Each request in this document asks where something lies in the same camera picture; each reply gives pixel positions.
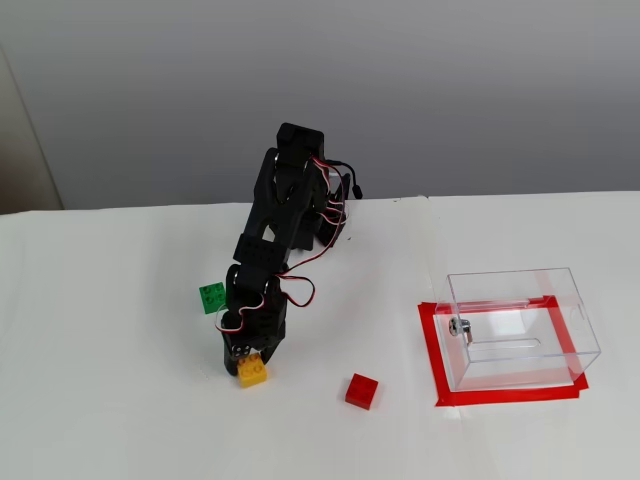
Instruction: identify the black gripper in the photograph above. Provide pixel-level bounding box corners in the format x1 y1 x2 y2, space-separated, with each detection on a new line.
221 279 289 377

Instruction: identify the yellow lego brick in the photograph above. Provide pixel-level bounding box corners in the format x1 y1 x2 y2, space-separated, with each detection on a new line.
236 353 270 389

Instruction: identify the green lego brick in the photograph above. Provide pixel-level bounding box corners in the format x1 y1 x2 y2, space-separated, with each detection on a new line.
198 282 229 315

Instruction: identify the red lego brick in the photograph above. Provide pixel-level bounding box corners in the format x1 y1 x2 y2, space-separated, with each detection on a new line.
344 372 380 411

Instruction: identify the silver metal box lock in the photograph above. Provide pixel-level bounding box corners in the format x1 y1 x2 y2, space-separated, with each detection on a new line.
448 316 476 346

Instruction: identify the transparent acrylic box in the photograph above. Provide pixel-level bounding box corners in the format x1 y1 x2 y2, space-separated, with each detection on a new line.
434 267 601 394

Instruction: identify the red white servo cable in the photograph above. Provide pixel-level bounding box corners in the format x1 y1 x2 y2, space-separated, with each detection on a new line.
213 294 274 335
269 199 351 309
309 156 351 226

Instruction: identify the red tape frame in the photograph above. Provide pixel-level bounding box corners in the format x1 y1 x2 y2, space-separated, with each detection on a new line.
417 294 590 409

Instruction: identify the black cable with plug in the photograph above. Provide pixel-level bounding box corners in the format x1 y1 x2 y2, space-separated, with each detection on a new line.
327 158 364 200

